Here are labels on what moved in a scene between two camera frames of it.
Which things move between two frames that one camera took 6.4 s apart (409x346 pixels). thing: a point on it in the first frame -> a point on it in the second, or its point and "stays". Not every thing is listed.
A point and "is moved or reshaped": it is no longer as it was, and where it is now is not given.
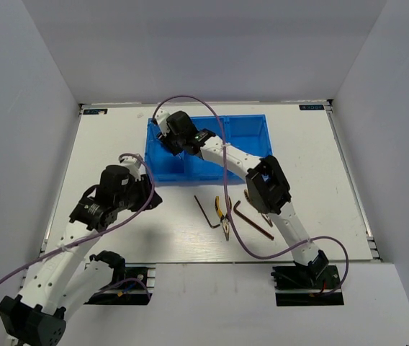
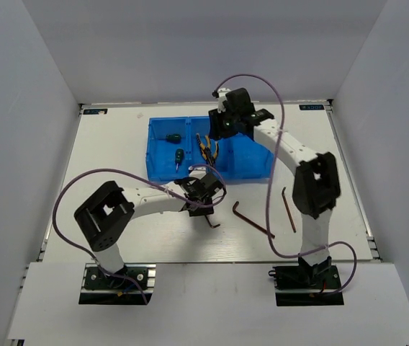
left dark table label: [95, 112] stays
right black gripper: [166, 142] -> [217, 130]
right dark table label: [312, 107] stays
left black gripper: [145, 187] -> [201, 211]
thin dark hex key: [205, 214] stays
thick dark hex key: [250, 221] stays
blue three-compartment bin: [248, 133] stays
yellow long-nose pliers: [225, 219] is moved or reshaped
